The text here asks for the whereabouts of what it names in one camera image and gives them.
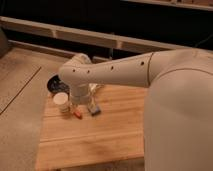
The wooden board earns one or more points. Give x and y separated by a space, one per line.
115 134

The blue grey small object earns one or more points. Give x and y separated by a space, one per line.
94 109

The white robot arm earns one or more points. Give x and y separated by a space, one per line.
178 109

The orange pepper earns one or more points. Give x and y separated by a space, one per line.
78 114

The wooden shelf rail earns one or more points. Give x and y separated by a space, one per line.
85 37

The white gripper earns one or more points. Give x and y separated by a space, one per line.
80 95

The black bowl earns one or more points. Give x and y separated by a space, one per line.
55 85

